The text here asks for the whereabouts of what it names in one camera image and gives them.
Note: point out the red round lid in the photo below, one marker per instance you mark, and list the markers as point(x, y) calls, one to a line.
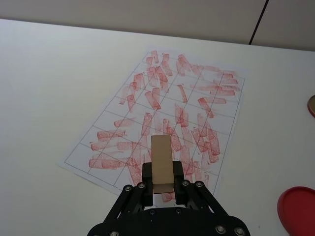
point(300, 209)

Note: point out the white gridded paper, red prints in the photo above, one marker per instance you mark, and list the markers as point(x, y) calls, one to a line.
point(189, 115)

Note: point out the wooden rectangular stamp block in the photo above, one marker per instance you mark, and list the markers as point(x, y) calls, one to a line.
point(161, 159)

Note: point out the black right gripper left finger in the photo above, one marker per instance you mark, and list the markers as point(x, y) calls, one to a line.
point(147, 186)

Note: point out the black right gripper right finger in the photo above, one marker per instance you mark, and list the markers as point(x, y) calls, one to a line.
point(179, 189)

